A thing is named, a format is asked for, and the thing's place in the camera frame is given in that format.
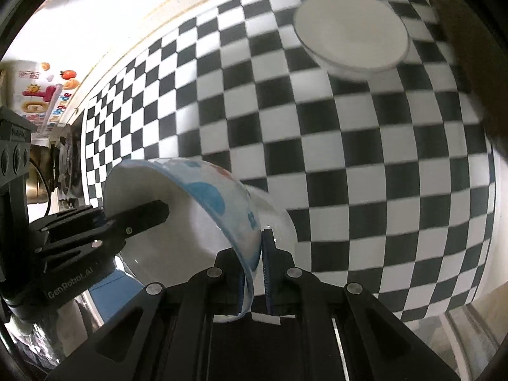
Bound white bowl blue red dots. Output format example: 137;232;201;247
103;158;297;323

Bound black gas stove burner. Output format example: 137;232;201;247
54;126;84;200

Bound steel cooking pot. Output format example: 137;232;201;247
26;144;54;204

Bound black white checkered mat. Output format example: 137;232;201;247
84;0;495;321

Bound small white bowl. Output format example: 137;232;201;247
294;0;410;82

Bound black cable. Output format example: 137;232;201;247
29;158;53;217

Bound colourful wall sticker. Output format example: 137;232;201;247
11;61;81;134

